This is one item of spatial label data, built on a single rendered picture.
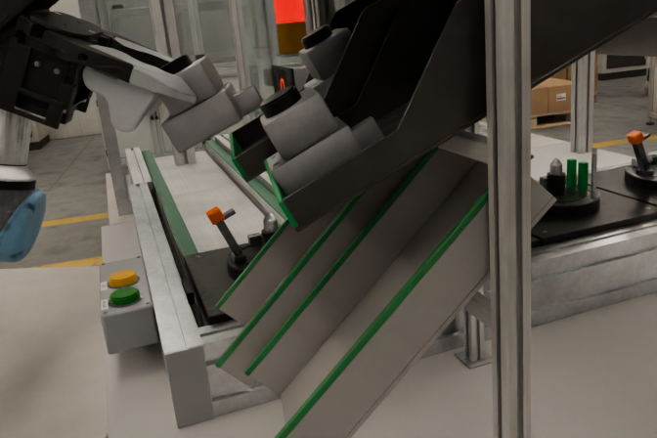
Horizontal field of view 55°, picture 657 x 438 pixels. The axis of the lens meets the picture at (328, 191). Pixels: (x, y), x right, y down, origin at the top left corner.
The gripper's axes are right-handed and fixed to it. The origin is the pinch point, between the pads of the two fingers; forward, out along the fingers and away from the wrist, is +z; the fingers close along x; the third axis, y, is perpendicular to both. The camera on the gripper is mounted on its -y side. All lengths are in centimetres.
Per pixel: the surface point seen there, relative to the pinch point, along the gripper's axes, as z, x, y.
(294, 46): 8, -51, -1
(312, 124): 10.2, 12.2, -2.9
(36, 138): -242, -705, 290
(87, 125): -209, -782, 279
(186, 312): 6.4, -18.7, 33.2
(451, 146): 20.0, 11.5, -5.0
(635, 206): 69, -41, 2
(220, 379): 13.1, -10.0, 35.1
